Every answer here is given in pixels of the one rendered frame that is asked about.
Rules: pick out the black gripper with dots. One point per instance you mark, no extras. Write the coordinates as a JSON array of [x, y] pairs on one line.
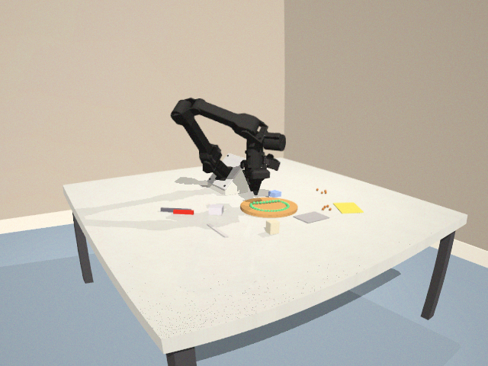
[[254, 171]]

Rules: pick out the orange round board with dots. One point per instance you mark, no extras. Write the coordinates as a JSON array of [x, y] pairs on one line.
[[245, 208]]

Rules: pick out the light blue block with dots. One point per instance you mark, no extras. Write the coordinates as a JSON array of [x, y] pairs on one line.
[[275, 193]]

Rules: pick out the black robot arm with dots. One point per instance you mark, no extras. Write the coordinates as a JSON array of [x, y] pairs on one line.
[[245, 125]]

